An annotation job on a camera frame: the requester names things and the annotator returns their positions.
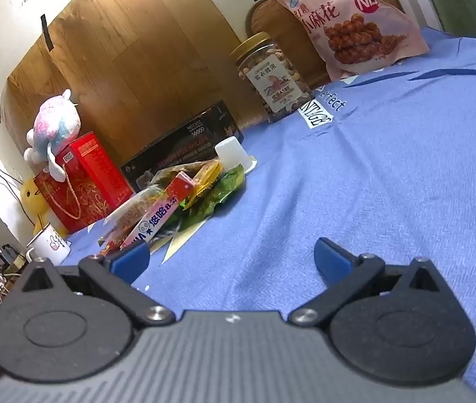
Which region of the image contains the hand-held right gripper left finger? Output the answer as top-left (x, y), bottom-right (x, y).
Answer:
top-left (11, 242), bottom-right (176, 330)

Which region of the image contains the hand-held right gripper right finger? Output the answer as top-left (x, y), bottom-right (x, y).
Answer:
top-left (287, 237), bottom-right (452, 330)

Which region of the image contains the dark green snack packet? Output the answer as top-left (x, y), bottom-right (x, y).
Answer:
top-left (202, 164), bottom-right (247, 215)

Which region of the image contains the clear bag of red snacks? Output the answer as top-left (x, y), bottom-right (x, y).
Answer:
top-left (97, 187), bottom-right (167, 257)

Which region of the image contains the long pink candy pack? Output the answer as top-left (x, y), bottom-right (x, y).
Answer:
top-left (120, 172), bottom-right (197, 250)

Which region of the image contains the white mug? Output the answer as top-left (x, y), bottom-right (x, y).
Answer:
top-left (26, 223), bottom-right (72, 266)

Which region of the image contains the bright green snack packet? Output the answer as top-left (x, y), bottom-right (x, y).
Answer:
top-left (178, 199), bottom-right (219, 232)

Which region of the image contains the blue printed cloth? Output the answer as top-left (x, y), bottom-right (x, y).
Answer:
top-left (59, 25), bottom-right (476, 403)

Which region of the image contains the red gift box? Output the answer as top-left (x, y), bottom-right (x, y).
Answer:
top-left (33, 131), bottom-right (134, 233)

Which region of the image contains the yellow plush duck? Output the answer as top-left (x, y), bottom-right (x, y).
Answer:
top-left (20, 176), bottom-right (49, 236)

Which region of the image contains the yellow snack packet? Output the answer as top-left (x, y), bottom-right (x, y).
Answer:
top-left (183, 162), bottom-right (224, 206)

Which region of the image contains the black printed box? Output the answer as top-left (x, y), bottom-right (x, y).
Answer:
top-left (120, 100), bottom-right (245, 194)

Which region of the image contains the white plastic jelly cup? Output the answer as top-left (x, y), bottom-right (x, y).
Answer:
top-left (215, 136), bottom-right (257, 173)

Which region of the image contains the pastel pink-blue plush toy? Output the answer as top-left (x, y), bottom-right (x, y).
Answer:
top-left (24, 89), bottom-right (82, 177)

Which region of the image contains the clear nut jar gold lid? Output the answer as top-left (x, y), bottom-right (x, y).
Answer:
top-left (229, 32), bottom-right (315, 124)

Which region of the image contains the wooden board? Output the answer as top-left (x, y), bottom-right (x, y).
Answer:
top-left (0, 0), bottom-right (264, 185)

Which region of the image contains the pink twisted-dough snack bag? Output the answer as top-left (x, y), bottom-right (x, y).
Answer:
top-left (270, 0), bottom-right (431, 81)

